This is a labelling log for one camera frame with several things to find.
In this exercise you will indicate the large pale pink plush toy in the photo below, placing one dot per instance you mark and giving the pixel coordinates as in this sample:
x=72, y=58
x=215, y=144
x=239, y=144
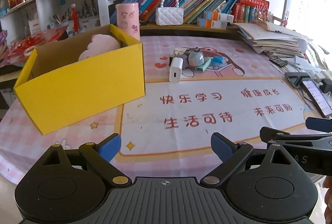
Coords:
x=101, y=45

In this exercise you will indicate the stack of papers and workbooks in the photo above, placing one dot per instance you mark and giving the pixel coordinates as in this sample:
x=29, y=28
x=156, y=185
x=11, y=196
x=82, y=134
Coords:
x=272, y=39

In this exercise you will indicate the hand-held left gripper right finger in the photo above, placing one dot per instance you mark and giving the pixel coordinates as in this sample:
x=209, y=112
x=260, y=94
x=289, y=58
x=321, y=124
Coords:
x=221, y=147

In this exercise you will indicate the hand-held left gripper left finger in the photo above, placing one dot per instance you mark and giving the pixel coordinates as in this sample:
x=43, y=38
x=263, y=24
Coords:
x=110, y=147

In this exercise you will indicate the white power adapter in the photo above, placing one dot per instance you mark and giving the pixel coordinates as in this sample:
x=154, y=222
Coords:
x=175, y=71

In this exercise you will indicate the pink cylinder canister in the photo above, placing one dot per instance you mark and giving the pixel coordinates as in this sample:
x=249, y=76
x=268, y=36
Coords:
x=127, y=19

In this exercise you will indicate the person's right hand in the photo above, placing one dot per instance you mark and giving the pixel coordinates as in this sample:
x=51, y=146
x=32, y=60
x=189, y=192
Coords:
x=329, y=200

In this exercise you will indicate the grey round toy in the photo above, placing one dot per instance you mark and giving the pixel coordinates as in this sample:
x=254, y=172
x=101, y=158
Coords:
x=195, y=59

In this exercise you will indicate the small blue toy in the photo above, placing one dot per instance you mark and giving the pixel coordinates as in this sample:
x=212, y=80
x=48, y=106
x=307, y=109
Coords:
x=217, y=61

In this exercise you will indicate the red paper decoration pile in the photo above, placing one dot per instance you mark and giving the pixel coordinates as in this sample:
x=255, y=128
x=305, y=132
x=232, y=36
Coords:
x=39, y=38

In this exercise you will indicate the pink checked printed tablecloth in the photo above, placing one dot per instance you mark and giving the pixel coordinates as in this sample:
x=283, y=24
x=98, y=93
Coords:
x=194, y=135

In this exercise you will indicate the white box red label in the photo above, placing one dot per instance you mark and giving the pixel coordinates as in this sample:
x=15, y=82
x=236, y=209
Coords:
x=34, y=26

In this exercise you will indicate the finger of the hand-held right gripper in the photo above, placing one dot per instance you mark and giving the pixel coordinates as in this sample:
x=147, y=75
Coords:
x=298, y=142
x=319, y=124

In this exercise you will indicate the red thick dictionary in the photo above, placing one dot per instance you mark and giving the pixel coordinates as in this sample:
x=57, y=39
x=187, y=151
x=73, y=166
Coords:
x=253, y=0

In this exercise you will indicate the phone with lit screen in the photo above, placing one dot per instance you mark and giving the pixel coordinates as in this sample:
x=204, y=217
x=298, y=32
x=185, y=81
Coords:
x=317, y=98

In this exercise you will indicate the white desk organizer with pens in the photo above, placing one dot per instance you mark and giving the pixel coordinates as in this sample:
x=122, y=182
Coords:
x=88, y=21

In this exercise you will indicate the orange white carton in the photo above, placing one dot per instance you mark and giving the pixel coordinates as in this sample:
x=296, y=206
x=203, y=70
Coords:
x=219, y=16
x=212, y=23

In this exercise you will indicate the green eraser block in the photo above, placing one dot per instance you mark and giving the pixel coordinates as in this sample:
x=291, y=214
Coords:
x=203, y=65

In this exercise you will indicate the yellow cardboard box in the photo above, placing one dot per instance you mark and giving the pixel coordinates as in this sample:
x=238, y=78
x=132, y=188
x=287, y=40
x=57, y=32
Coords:
x=77, y=94

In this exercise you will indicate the white tape roll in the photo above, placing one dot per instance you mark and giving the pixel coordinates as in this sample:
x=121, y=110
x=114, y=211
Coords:
x=27, y=51

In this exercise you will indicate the row of blue thick books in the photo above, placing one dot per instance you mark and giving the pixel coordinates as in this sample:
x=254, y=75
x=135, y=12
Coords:
x=197, y=3

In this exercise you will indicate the red tassel ornament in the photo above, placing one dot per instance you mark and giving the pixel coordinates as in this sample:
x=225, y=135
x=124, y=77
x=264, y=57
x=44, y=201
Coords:
x=74, y=19

